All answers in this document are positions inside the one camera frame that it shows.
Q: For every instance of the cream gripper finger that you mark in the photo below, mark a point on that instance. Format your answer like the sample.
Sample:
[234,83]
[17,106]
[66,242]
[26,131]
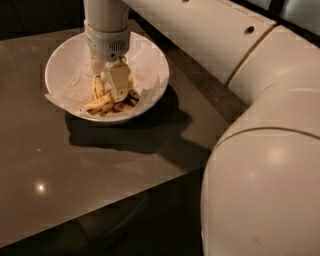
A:
[117,76]
[98,65]

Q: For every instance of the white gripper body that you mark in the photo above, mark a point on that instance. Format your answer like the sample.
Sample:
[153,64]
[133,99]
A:
[106,45]

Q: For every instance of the large front yellow banana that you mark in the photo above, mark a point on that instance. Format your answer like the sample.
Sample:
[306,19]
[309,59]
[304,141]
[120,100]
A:
[105,102]

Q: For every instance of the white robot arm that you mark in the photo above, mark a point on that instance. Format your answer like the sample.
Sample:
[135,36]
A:
[261,187]

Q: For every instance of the small left yellow banana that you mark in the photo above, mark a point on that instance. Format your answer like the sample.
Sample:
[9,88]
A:
[97,87]

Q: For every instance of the white round bowl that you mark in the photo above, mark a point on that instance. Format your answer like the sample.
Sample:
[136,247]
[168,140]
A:
[60,66]

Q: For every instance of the white paper liner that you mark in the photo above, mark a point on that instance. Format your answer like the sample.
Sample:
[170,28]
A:
[146,73]

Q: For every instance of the dark cabinet fronts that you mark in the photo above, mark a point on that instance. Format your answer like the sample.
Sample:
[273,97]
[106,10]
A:
[19,18]

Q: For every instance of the dark wall vent grille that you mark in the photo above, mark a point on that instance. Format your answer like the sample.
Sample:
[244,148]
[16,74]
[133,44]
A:
[300,16]

